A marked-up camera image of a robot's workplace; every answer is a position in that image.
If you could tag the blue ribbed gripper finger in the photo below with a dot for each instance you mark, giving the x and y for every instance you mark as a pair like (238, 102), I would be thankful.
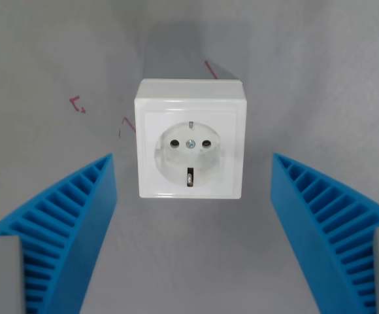
(78, 222)
(307, 222)

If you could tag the white wall socket box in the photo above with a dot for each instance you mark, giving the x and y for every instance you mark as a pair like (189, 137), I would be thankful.
(228, 157)

